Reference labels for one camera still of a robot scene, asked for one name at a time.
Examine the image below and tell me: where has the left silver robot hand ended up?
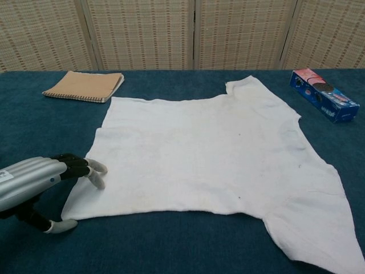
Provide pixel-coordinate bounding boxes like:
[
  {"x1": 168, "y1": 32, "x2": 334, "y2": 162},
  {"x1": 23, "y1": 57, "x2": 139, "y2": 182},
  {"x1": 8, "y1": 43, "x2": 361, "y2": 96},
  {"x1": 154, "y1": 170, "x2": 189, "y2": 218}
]
[{"x1": 0, "y1": 153, "x2": 108, "y2": 234}]

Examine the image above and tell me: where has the white t-shirt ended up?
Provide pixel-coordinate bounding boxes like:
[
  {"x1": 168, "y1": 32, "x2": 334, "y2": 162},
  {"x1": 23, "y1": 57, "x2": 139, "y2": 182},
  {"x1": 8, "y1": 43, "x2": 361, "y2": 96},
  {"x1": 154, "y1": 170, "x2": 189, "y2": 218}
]
[{"x1": 60, "y1": 75, "x2": 362, "y2": 271}]

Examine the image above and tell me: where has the tan spiral notebook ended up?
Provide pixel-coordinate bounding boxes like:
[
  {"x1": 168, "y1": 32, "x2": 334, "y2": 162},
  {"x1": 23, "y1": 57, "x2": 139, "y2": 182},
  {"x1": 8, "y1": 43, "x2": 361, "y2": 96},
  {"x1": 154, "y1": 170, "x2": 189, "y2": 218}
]
[{"x1": 42, "y1": 71, "x2": 125, "y2": 104}]

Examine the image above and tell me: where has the woven bamboo folding screen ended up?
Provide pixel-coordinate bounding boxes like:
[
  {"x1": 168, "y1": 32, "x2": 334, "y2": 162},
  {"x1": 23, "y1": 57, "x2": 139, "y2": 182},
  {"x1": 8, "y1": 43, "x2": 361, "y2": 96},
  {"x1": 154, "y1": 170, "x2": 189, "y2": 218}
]
[{"x1": 0, "y1": 0, "x2": 365, "y2": 72}]

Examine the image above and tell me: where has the blue cookie box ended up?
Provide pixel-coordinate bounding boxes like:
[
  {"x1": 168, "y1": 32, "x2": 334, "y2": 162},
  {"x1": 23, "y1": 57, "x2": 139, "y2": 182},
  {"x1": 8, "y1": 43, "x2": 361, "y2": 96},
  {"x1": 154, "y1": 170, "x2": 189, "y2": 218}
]
[{"x1": 289, "y1": 68, "x2": 360, "y2": 124}]

